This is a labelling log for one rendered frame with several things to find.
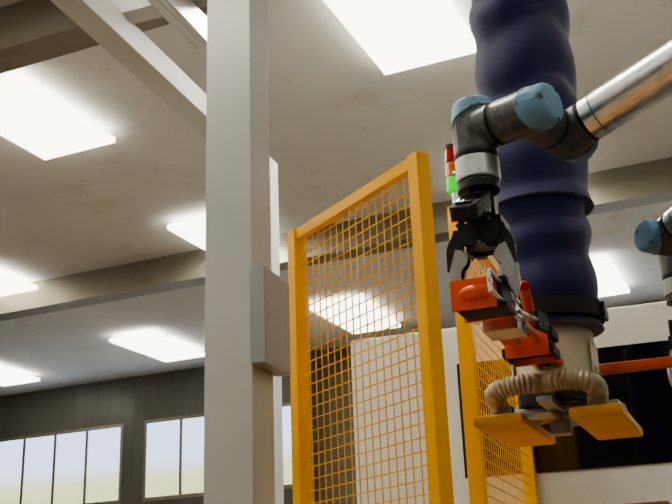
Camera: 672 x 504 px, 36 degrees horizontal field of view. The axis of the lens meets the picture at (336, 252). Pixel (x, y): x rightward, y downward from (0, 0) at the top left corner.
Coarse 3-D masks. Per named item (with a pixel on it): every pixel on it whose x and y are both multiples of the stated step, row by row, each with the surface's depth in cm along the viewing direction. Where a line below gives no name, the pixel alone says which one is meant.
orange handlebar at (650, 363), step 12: (468, 288) 160; (480, 288) 159; (528, 324) 180; (528, 336) 182; (540, 336) 189; (636, 360) 214; (648, 360) 213; (660, 360) 212; (600, 372) 216; (612, 372) 216; (624, 372) 216
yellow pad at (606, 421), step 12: (576, 408) 196; (588, 408) 195; (600, 408) 194; (612, 408) 194; (624, 408) 197; (576, 420) 200; (588, 420) 200; (600, 420) 200; (612, 420) 201; (624, 420) 201; (600, 432) 215; (612, 432) 215; (624, 432) 216; (636, 432) 216
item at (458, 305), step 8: (464, 280) 162; (472, 280) 162; (480, 280) 161; (456, 288) 162; (496, 288) 160; (456, 296) 162; (456, 304) 161; (464, 304) 161; (472, 304) 160; (480, 304) 160; (488, 304) 159; (496, 304) 159; (464, 312) 162; (472, 312) 162; (480, 312) 162; (488, 312) 163; (496, 312) 163; (504, 312) 163; (472, 320) 167; (480, 320) 167
